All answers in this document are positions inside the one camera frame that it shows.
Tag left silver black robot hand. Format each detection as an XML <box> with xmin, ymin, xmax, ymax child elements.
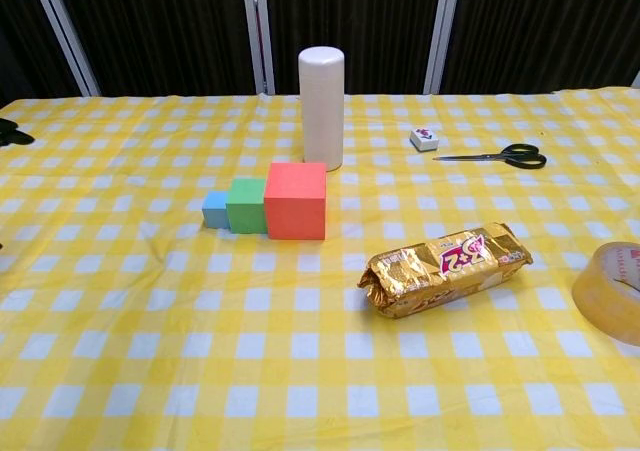
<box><xmin>0</xmin><ymin>117</ymin><xmax>35</xmax><ymax>147</ymax></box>

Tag small blue cube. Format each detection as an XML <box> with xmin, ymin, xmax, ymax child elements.
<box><xmin>201</xmin><ymin>190</ymin><xmax>231</xmax><ymax>231</ymax></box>

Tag green cube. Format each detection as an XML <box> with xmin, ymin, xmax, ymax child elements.
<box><xmin>225</xmin><ymin>177</ymin><xmax>269</xmax><ymax>236</ymax></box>

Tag large red cube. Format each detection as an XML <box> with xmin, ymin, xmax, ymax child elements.
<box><xmin>264</xmin><ymin>161</ymin><xmax>328</xmax><ymax>242</ymax></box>

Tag white cylindrical bottle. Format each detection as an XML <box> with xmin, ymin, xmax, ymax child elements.
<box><xmin>297</xmin><ymin>45</ymin><xmax>346</xmax><ymax>173</ymax></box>

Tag yellow white checkered tablecloth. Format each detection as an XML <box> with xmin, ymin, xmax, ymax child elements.
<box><xmin>0</xmin><ymin>84</ymin><xmax>640</xmax><ymax>451</ymax></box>

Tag white mahjong tile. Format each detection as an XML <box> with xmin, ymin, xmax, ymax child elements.
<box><xmin>409</xmin><ymin>126</ymin><xmax>440</xmax><ymax>152</ymax></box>

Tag gold foil biscuit packet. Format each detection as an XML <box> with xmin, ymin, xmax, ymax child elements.
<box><xmin>356</xmin><ymin>221</ymin><xmax>534</xmax><ymax>321</ymax></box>

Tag clear packing tape roll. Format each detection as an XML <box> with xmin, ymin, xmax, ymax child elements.
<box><xmin>571</xmin><ymin>241</ymin><xmax>640</xmax><ymax>347</ymax></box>

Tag aluminium frame post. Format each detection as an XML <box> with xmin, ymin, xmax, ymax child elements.
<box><xmin>240</xmin><ymin>0</ymin><xmax>276</xmax><ymax>96</ymax></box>
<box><xmin>27</xmin><ymin>0</ymin><xmax>101</xmax><ymax>97</ymax></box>
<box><xmin>422</xmin><ymin>0</ymin><xmax>464</xmax><ymax>95</ymax></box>

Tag black handled scissors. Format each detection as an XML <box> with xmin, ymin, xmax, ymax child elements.
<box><xmin>432</xmin><ymin>143</ymin><xmax>548</xmax><ymax>171</ymax></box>

